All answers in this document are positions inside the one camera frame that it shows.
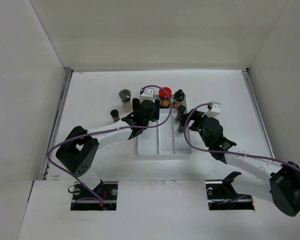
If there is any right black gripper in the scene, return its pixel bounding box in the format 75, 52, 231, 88
180, 108, 216, 148

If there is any red-lid sauce jar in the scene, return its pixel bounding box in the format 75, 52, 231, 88
158, 87, 172, 109

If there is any black-cap pepper spice bottle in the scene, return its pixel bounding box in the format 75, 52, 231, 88
176, 105, 187, 121

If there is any grey-lid white powder shaker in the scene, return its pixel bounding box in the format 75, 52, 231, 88
118, 89, 133, 112

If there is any small black-cap spice bottle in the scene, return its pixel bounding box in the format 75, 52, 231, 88
110, 109, 120, 123

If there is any black-top clear dispenser jar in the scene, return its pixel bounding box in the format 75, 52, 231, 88
172, 89, 186, 109

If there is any black-cap red-label spice bottle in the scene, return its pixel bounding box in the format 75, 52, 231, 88
177, 118, 188, 134

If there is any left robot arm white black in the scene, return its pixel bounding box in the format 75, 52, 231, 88
55, 100, 160, 200

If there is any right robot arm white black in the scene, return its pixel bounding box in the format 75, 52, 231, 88
179, 109, 300, 217

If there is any white divided organizer tray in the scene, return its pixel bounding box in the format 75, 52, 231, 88
137, 108, 192, 159

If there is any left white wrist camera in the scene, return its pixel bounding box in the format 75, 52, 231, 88
139, 87, 155, 103

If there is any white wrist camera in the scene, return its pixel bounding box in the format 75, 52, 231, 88
205, 101, 221, 118
139, 87, 155, 103

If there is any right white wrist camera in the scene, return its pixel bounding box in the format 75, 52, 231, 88
205, 101, 221, 118

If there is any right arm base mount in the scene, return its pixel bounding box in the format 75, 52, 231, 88
205, 171, 255, 211

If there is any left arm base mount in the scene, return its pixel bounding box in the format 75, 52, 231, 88
68, 181, 119, 211

